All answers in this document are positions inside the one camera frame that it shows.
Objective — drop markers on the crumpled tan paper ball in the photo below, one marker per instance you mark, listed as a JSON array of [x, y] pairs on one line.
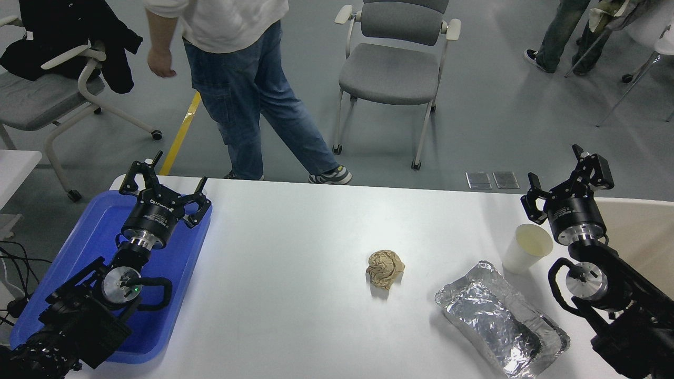
[[385, 268]]

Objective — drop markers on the white chair thin metal legs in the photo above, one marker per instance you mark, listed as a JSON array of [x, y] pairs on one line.
[[650, 31]]

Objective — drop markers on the white paper cup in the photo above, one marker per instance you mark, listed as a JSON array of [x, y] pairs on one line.
[[521, 258]]

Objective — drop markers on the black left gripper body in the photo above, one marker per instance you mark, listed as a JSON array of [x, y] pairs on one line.
[[152, 218]]

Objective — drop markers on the person's right forearm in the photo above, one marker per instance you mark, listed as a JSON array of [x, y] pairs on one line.
[[156, 31]]

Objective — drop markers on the grey padded chair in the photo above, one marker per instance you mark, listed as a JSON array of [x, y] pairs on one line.
[[389, 73]]

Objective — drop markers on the person's right hand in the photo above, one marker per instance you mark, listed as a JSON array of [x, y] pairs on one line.
[[160, 63]]

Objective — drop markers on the metal floor plate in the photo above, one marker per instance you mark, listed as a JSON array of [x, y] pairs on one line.
[[478, 180], [506, 180]]

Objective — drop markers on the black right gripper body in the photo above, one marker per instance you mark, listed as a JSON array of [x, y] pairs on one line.
[[574, 213]]

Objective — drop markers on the large pale bin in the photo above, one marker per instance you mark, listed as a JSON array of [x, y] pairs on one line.
[[642, 237]]

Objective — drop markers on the yellow floor tape line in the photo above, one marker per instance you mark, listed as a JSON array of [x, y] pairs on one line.
[[181, 131]]

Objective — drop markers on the blue plastic tray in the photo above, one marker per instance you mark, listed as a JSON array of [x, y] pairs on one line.
[[79, 237]]

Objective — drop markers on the olive cream draped garment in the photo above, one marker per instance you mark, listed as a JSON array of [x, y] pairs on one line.
[[611, 13]]

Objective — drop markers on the crinkled foil tray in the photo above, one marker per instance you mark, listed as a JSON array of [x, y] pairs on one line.
[[495, 316]]

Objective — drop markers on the white-framed grey seat chair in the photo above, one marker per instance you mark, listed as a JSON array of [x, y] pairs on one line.
[[31, 100]]

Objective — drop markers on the black garment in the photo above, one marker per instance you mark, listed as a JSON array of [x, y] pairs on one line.
[[52, 31]]

